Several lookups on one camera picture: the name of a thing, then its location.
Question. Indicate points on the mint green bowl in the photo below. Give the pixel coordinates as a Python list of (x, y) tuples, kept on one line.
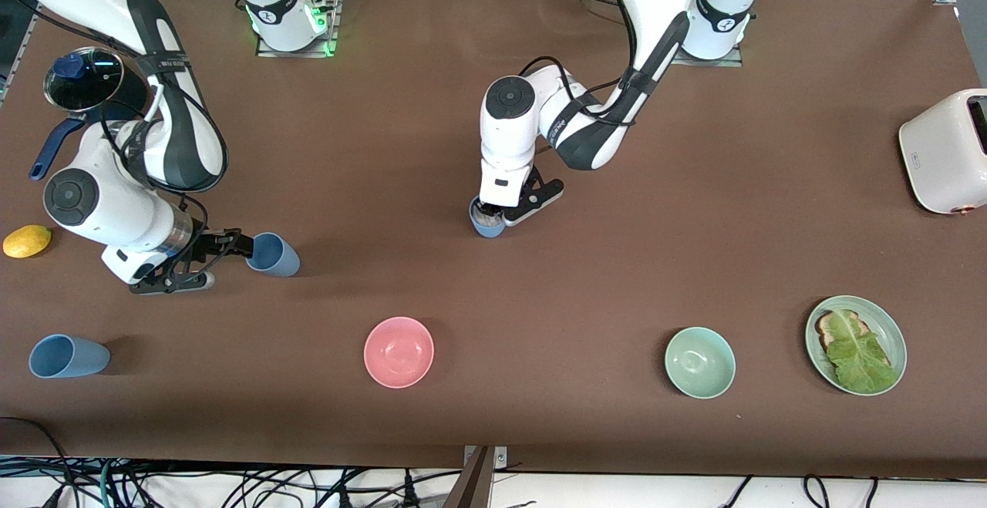
[(699, 362)]

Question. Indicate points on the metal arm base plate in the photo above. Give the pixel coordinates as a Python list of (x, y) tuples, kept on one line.
[(297, 53), (705, 62)]

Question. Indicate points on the small metal table bracket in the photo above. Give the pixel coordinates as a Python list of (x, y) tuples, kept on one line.
[(501, 458)]

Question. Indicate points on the green lettuce leaf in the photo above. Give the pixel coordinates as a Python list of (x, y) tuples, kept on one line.
[(856, 354)]

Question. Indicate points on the white toaster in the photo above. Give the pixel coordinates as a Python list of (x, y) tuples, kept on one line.
[(941, 153)]

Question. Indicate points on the blue plastic cup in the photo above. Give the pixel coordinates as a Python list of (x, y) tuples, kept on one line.
[(77, 358), (277, 261), (487, 230)]

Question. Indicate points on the white tissue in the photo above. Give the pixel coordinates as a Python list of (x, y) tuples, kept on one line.
[(493, 222)]

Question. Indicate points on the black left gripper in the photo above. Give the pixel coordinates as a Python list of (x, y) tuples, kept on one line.
[(490, 207)]

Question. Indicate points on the yellow lemon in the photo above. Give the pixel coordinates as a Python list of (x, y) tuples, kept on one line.
[(27, 241)]

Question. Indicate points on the dark blue saucepan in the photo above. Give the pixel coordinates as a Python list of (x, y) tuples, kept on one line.
[(54, 146)]

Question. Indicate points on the mint green plate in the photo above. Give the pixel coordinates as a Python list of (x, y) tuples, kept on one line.
[(894, 338)]

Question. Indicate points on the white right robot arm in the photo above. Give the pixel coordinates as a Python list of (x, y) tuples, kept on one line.
[(116, 207)]

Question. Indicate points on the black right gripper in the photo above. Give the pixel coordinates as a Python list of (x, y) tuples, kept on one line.
[(207, 243)]

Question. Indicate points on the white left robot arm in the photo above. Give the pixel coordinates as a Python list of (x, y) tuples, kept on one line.
[(509, 130)]

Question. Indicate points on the slice of bread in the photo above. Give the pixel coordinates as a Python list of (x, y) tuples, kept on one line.
[(825, 332)]

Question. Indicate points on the pink bowl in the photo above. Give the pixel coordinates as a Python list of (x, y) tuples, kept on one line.
[(399, 352)]

